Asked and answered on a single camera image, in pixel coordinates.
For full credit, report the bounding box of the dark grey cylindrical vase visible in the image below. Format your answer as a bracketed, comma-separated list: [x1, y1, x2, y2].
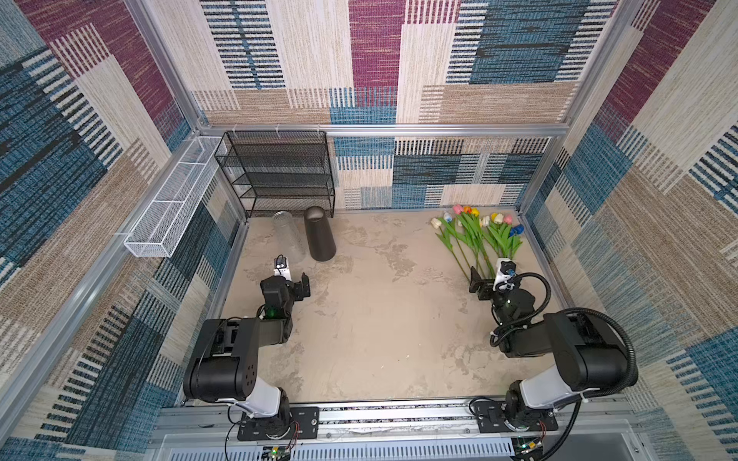
[304, 206, 336, 262]

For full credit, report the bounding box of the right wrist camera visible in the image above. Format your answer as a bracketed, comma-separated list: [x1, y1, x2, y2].
[494, 257, 517, 292]

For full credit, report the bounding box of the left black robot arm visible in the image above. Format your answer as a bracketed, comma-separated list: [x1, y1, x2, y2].
[183, 275, 311, 440]

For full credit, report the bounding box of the black corrugated cable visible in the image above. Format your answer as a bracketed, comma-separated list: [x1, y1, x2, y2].
[489, 272, 638, 461]

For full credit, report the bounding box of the clear glass vase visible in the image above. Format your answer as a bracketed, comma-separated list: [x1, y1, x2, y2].
[272, 211, 306, 265]

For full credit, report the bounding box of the black wire shelf rack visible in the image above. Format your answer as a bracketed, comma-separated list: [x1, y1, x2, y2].
[214, 130, 336, 218]

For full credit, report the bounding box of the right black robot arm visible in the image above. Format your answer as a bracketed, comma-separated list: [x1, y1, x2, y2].
[469, 260, 638, 433]

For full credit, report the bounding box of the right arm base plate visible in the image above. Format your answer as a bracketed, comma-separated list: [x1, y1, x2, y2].
[468, 398, 559, 433]

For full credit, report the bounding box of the aluminium mounting rail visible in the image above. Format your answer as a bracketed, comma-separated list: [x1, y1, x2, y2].
[151, 396, 641, 461]

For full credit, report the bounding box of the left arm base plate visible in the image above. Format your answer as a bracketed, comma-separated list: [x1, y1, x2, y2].
[236, 406, 320, 442]

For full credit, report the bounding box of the cream white tulip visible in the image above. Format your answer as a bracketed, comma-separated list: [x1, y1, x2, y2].
[430, 217, 470, 282]

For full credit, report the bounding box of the white wire mesh basket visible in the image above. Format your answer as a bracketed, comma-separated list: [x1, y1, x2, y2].
[124, 136, 220, 257]

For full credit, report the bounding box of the blue tulip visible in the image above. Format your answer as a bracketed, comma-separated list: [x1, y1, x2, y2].
[503, 224, 525, 259]

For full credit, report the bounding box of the light pink tulip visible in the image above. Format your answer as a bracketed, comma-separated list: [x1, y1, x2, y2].
[502, 215, 519, 259]

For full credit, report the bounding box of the pale cream tulip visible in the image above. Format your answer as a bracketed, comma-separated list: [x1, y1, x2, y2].
[480, 215, 504, 257]

